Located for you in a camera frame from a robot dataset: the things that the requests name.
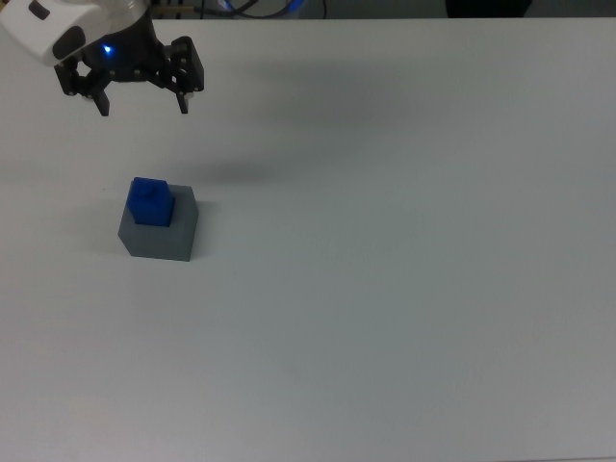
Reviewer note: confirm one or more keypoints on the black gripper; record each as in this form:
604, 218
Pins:
130, 58

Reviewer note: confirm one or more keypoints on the blue block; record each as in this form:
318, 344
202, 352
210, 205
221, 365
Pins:
151, 204

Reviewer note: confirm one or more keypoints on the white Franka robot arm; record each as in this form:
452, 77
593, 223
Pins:
29, 33

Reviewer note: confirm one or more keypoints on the grey hollow cuboid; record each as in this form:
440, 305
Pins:
161, 243

